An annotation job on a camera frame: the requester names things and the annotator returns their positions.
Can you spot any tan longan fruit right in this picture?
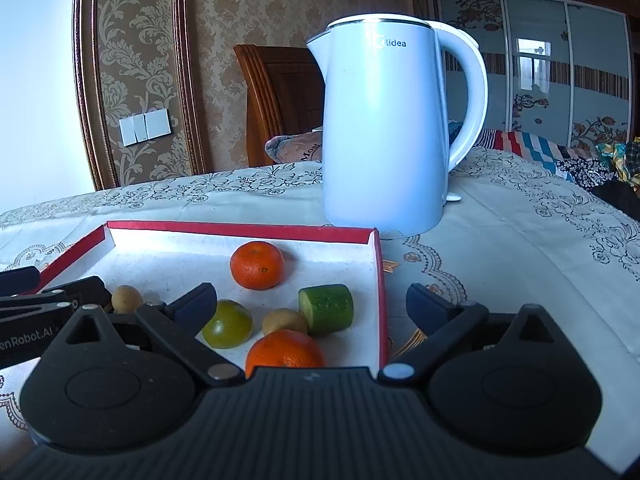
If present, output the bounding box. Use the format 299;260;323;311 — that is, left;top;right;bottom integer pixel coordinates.
262;308;308;336

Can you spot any green cucumber piece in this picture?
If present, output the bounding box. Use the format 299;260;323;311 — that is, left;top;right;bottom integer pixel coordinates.
298;284;354;336

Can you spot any white electric kettle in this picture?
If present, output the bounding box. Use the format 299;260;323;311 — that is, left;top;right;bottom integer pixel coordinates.
307;13;488;236

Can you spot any striped colourful blanket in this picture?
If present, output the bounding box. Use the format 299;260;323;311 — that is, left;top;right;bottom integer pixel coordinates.
451;129;616;190

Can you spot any brown wooden headboard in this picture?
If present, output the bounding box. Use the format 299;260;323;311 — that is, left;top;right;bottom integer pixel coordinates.
233;44;324;167

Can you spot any green round plum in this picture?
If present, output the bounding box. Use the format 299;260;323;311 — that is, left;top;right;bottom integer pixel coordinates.
202;299;254;349

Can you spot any orange mandarin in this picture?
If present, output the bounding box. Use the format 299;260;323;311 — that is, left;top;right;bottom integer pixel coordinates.
230;240;285;290
244;330;326;377

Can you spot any tan longan fruit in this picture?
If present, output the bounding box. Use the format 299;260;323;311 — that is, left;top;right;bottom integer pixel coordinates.
111;285;143;314
262;308;308;336

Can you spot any white wall light switch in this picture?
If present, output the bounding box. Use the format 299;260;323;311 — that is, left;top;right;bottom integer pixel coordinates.
119;108;171;148

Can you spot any pink patterned pillow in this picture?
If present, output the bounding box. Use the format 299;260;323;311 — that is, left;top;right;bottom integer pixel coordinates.
265;130;322;164

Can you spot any mirrored sliding wardrobe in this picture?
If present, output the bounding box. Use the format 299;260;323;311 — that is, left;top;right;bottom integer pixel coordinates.
437;0;634;148

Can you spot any red shallow cardboard box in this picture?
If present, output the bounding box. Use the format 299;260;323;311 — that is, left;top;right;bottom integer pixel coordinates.
40;220;387;372

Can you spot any tan longan fruit left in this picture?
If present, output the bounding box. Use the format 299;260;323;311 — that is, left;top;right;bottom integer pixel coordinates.
111;285;143;314

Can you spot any brown wall moulding frame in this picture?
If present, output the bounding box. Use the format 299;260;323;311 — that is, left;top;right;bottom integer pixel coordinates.
74;0;213;190

